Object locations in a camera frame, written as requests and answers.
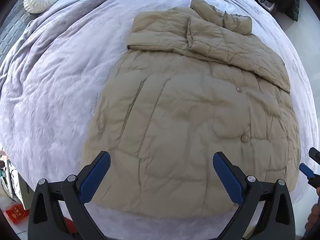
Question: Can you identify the beige puffer down jacket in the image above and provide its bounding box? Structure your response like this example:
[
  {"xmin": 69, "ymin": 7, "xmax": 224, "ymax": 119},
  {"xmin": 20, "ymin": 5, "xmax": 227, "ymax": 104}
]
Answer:
[{"xmin": 83, "ymin": 0, "xmax": 300, "ymax": 218}]

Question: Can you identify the grey quilted headboard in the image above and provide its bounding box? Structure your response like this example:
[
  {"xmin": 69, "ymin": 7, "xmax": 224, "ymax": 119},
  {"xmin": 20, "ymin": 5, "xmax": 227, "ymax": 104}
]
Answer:
[{"xmin": 1, "ymin": 0, "xmax": 42, "ymax": 63}]

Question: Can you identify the lavender plush bed blanket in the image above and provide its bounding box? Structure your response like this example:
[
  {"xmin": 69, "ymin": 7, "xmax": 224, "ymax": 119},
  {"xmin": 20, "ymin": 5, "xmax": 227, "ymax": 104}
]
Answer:
[{"xmin": 1, "ymin": 0, "xmax": 319, "ymax": 239}]

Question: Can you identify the person's right hand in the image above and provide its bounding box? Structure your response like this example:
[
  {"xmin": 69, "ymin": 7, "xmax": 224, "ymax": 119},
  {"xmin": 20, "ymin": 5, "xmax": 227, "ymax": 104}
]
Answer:
[{"xmin": 305, "ymin": 187, "xmax": 320, "ymax": 231}]

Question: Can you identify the red box on floor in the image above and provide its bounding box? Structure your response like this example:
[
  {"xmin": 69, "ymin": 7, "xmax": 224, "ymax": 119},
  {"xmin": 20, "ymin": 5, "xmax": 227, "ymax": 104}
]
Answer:
[{"xmin": 4, "ymin": 204, "xmax": 30, "ymax": 224}]

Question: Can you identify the calculator device on stand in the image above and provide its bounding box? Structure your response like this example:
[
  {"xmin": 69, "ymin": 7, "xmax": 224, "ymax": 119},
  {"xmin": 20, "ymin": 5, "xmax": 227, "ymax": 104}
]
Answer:
[{"xmin": 258, "ymin": 0, "xmax": 276, "ymax": 12}]

